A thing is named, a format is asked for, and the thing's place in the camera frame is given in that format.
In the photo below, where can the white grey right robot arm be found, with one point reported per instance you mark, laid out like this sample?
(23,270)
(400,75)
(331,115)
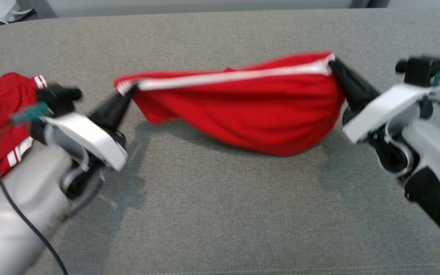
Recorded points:
(437,145)

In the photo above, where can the white partition panel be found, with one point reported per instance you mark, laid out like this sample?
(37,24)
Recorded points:
(204,3)

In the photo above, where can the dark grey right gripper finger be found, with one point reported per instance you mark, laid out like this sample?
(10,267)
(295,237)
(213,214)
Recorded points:
(348,95)
(359,86)

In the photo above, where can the grey partition post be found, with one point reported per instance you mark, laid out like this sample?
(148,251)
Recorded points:
(359,3)
(378,3)
(43,7)

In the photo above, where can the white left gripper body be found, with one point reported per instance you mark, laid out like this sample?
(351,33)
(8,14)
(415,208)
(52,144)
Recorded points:
(86,137)

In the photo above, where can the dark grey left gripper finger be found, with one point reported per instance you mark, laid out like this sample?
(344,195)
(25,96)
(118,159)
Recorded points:
(120,118)
(109,109)

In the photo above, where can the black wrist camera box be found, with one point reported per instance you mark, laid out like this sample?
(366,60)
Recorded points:
(422,70)
(57,97)

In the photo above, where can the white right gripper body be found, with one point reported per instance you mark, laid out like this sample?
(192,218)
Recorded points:
(386,110)

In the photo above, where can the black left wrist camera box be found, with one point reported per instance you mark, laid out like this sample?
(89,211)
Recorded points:
(57,97)

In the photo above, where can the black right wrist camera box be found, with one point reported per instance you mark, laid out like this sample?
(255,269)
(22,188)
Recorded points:
(422,70)

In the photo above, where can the teal left camera connector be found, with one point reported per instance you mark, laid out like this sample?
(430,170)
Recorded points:
(31,114)

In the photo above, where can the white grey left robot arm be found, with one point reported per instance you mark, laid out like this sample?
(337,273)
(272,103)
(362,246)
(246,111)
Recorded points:
(13,214)

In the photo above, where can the red shorts with white stripe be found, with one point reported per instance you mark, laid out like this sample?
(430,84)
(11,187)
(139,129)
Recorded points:
(243,110)

